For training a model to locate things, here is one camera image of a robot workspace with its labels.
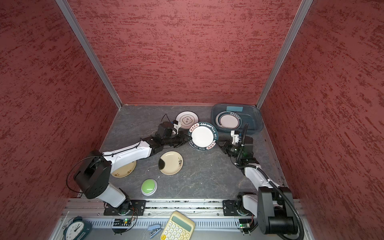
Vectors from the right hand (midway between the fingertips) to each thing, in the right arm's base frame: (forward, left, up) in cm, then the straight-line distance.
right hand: (213, 144), depth 83 cm
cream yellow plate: (-4, +26, -14) cm, 30 cm away
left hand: (+2, +12, +2) cm, 12 cm away
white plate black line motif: (+31, +16, -13) cm, 38 cm away
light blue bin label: (+37, -22, -10) cm, 44 cm away
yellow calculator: (-37, +19, -11) cm, 43 cm away
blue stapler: (-38, +31, -11) cm, 50 cm away
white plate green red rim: (+28, -15, -12) cm, 34 cm away
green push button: (-19, +37, -12) cm, 43 cm away
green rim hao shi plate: (+6, +6, 0) cm, 8 cm away
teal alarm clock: (-36, +65, -9) cm, 75 cm away
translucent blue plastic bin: (+33, -34, -13) cm, 49 cm away
